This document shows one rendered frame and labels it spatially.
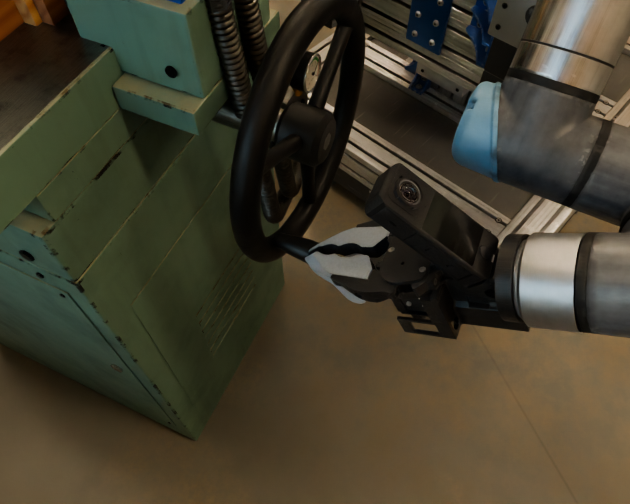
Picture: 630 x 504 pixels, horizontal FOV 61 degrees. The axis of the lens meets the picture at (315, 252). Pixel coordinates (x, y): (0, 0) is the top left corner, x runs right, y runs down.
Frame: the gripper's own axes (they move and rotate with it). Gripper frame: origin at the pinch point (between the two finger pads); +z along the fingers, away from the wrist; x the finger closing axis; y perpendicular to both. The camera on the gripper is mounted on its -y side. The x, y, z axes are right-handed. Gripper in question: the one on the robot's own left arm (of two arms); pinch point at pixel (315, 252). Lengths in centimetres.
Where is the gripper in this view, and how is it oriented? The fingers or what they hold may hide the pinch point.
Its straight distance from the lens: 53.7
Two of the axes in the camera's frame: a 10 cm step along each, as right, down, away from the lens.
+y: 4.4, 6.5, 6.2
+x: 4.2, -7.6, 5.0
